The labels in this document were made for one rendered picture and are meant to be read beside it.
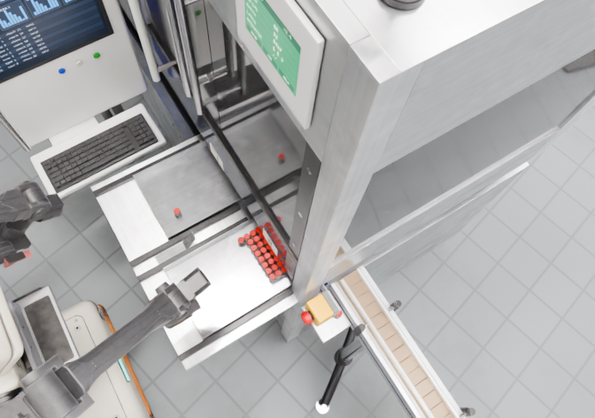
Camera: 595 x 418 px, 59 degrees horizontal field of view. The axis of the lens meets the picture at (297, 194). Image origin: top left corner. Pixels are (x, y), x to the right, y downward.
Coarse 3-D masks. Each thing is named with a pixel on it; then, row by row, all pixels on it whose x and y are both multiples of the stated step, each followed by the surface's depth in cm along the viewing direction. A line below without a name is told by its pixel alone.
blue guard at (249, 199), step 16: (128, 16) 194; (160, 64) 183; (176, 80) 171; (192, 112) 174; (208, 128) 163; (208, 144) 177; (224, 160) 165; (240, 176) 155; (240, 192) 168; (256, 208) 157; (272, 240) 159
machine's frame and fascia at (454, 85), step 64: (320, 0) 62; (448, 0) 63; (512, 0) 64; (576, 0) 72; (256, 64) 92; (448, 64) 65; (512, 64) 80; (320, 128) 81; (448, 128) 90; (256, 192) 149
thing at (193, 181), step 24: (168, 168) 186; (192, 168) 186; (216, 168) 187; (144, 192) 182; (168, 192) 182; (192, 192) 183; (216, 192) 183; (168, 216) 179; (192, 216) 179; (168, 240) 174
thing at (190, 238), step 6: (192, 234) 171; (186, 240) 174; (192, 240) 172; (174, 246) 175; (180, 246) 175; (186, 246) 174; (162, 252) 174; (168, 252) 174; (174, 252) 174; (156, 258) 173; (162, 258) 173; (168, 258) 173
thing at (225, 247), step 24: (216, 240) 174; (192, 264) 173; (216, 264) 173; (240, 264) 174; (216, 288) 170; (240, 288) 171; (264, 288) 171; (288, 288) 171; (216, 312) 167; (240, 312) 168
